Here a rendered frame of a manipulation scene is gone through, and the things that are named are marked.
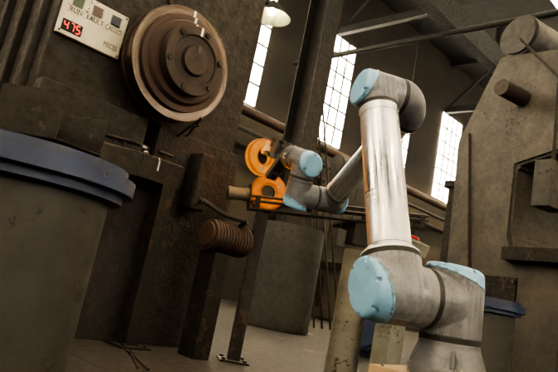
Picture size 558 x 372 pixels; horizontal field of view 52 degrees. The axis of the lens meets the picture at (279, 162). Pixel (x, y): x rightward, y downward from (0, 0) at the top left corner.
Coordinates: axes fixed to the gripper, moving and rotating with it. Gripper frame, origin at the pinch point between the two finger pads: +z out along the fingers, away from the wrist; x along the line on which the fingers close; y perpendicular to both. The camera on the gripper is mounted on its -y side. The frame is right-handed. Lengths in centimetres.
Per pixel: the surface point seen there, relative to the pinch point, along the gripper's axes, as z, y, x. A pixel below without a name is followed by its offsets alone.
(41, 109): -37, -10, 92
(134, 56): 13, 18, 60
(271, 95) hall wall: 784, 107, -426
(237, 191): 5.2, -19.0, 2.3
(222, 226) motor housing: -7.1, -32.8, 10.0
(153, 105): 11.1, 2.3, 47.1
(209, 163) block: 12.6, -12.3, 15.3
